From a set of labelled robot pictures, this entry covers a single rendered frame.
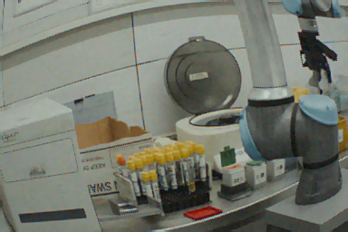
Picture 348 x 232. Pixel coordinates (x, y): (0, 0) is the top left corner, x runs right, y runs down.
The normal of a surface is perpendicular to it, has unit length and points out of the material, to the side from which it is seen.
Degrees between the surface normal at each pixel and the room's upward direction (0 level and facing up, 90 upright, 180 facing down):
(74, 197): 90
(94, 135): 87
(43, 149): 90
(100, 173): 89
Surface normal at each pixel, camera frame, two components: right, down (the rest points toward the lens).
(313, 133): -0.46, 0.24
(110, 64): 0.42, 0.12
